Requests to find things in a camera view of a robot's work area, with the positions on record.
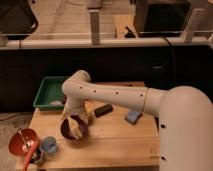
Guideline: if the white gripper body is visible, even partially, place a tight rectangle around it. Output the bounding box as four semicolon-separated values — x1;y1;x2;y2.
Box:
60;97;93;124

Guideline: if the yellow banana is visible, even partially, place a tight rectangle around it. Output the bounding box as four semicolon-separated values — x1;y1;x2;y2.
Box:
68;117;82;139

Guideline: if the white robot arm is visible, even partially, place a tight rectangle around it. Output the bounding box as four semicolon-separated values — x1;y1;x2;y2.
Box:
62;70;213;171

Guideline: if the dark purple bowl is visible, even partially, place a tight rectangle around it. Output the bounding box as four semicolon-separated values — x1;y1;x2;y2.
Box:
60;116;88;140

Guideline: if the red bowl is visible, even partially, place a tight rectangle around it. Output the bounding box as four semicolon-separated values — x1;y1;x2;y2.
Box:
8;128;38;156

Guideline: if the green plastic tray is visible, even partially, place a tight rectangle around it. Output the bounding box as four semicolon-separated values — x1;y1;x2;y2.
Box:
33;76;67;110

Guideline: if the black rectangular block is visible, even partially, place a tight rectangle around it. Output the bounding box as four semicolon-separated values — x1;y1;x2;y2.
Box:
94;104;113;117

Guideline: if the blue sponge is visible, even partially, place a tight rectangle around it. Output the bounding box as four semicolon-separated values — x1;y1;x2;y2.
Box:
125;110;142;125

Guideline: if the small metal cup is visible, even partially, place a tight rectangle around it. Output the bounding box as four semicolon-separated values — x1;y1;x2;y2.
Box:
30;149;45;165

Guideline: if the black office chair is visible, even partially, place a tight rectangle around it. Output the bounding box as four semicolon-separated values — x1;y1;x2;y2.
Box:
0;0;39;40

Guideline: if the black box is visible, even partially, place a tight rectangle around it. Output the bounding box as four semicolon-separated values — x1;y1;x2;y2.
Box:
133;0;191;37

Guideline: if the red handled utensil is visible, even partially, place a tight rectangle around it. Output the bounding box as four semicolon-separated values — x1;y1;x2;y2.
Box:
23;141;40;171

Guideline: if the metal railing frame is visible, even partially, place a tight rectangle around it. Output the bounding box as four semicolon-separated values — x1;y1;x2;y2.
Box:
0;10;213;51

